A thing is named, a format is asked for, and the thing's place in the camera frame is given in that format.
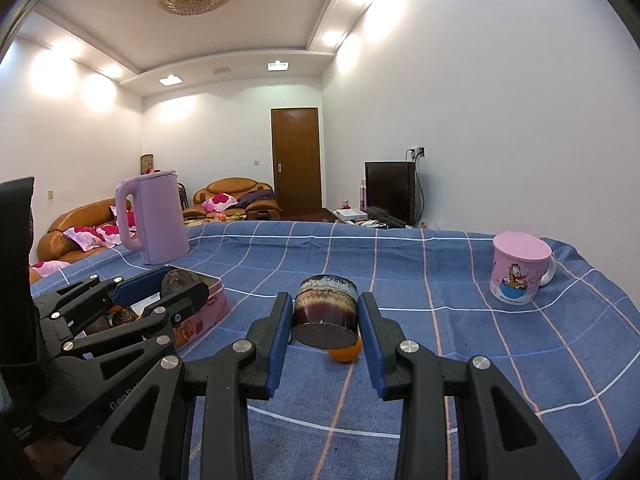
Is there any black television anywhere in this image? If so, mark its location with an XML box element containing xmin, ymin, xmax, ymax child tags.
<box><xmin>364</xmin><ymin>161</ymin><xmax>417</xmax><ymax>226</ymax></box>

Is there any dark purple cloth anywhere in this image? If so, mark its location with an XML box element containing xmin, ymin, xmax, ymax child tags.
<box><xmin>237</xmin><ymin>189</ymin><xmax>276</xmax><ymax>209</ymax></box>

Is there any small orange tangerine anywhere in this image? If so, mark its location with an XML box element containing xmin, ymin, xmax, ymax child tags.
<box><xmin>327</xmin><ymin>336</ymin><xmax>363</xmax><ymax>365</ymax></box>

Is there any brown wooden door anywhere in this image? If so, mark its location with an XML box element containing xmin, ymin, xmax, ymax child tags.
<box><xmin>270</xmin><ymin>107</ymin><xmax>321</xmax><ymax>219</ymax></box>

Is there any low television stand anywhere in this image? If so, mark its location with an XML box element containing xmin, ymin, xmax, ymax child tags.
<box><xmin>320</xmin><ymin>207</ymin><xmax>418</xmax><ymax>231</ymax></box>

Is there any pink cartoon mug with lid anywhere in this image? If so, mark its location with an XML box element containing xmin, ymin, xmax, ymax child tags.
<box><xmin>489</xmin><ymin>230</ymin><xmax>557</xmax><ymax>307</ymax></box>

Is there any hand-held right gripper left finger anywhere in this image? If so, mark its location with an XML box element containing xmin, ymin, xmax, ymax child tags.
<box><xmin>65</xmin><ymin>291</ymin><xmax>294</xmax><ymax>480</ymax></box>

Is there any brown round mangosteen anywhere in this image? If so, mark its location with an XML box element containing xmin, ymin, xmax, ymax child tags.
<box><xmin>82</xmin><ymin>312</ymin><xmax>114</xmax><ymax>337</ymax></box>

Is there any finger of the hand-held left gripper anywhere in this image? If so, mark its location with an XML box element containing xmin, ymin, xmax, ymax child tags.
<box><xmin>59</xmin><ymin>282</ymin><xmax>210</xmax><ymax>376</ymax></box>
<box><xmin>32</xmin><ymin>269</ymin><xmax>166</xmax><ymax>331</ymax></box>

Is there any long brown leather sofa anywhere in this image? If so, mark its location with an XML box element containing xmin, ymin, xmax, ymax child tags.
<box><xmin>37</xmin><ymin>198</ymin><xmax>137</xmax><ymax>266</ymax></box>

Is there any flat white box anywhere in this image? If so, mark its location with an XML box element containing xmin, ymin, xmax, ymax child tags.
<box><xmin>333</xmin><ymin>207</ymin><xmax>371</xmax><ymax>224</ymax></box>

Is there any pink flowered pillow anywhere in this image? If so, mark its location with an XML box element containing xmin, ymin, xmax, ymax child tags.
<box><xmin>94</xmin><ymin>222</ymin><xmax>124</xmax><ymax>247</ymax></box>
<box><xmin>30</xmin><ymin>259</ymin><xmax>72</xmax><ymax>279</ymax></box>
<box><xmin>202</xmin><ymin>194</ymin><xmax>239</xmax><ymax>214</ymax></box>
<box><xmin>64</xmin><ymin>226</ymin><xmax>107</xmax><ymax>252</ymax></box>

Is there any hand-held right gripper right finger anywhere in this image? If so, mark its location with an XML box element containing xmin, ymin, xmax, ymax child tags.
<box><xmin>357</xmin><ymin>291</ymin><xmax>581</xmax><ymax>480</ymax></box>

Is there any blue checked tablecloth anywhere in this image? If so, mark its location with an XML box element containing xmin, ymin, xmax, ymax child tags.
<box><xmin>30</xmin><ymin>219</ymin><xmax>632</xmax><ymax>480</ymax></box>

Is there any rectangular metal tin box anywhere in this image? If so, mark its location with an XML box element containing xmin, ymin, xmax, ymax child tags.
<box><xmin>107</xmin><ymin>264</ymin><xmax>230</xmax><ymax>349</ymax></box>

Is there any pink electric kettle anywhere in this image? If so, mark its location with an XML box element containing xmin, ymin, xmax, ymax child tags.
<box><xmin>114</xmin><ymin>168</ymin><xmax>191</xmax><ymax>266</ymax></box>

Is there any black power cable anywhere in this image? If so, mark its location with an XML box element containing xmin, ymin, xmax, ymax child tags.
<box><xmin>413</xmin><ymin>156</ymin><xmax>429</xmax><ymax>227</ymax></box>

